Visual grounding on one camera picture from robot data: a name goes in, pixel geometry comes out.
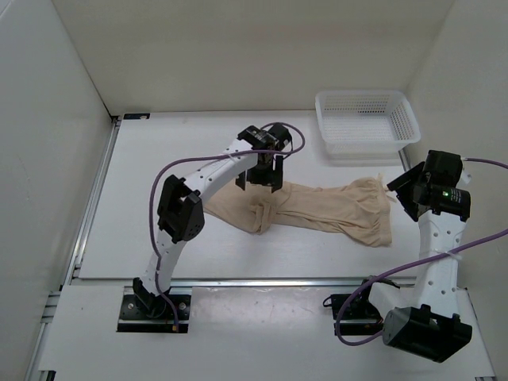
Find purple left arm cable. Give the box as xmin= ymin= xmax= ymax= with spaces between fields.
xmin=147 ymin=121 xmax=306 ymax=330

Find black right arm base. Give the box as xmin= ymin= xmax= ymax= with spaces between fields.
xmin=322 ymin=286 xmax=383 ymax=337

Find aluminium table edge rail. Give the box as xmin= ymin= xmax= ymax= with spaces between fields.
xmin=63 ymin=276 xmax=374 ymax=291

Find beige trousers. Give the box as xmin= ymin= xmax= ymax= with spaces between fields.
xmin=204 ymin=176 xmax=394 ymax=247

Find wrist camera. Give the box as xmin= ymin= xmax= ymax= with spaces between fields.
xmin=237 ymin=122 xmax=292 ymax=152
xmin=421 ymin=150 xmax=472 ymax=187

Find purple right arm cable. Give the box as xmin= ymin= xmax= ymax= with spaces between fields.
xmin=334 ymin=157 xmax=508 ymax=347

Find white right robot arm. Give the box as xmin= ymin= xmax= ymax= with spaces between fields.
xmin=356 ymin=158 xmax=472 ymax=363

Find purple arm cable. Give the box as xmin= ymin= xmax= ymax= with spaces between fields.
xmin=334 ymin=157 xmax=508 ymax=347
xmin=147 ymin=121 xmax=306 ymax=330

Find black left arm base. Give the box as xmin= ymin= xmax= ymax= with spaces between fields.
xmin=117 ymin=278 xmax=191 ymax=334

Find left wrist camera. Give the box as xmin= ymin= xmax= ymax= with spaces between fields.
xmin=237 ymin=122 xmax=292 ymax=152

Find white plastic basket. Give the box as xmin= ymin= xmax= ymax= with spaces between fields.
xmin=315 ymin=90 xmax=421 ymax=156

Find aluminium right side rail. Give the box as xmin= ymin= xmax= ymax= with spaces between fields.
xmin=398 ymin=148 xmax=412 ymax=171

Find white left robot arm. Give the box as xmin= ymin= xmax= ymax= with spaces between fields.
xmin=133 ymin=126 xmax=292 ymax=318

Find aluminium left side rail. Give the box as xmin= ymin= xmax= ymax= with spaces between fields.
xmin=40 ymin=116 xmax=122 ymax=325

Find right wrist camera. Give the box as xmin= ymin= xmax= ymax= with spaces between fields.
xmin=421 ymin=150 xmax=472 ymax=187

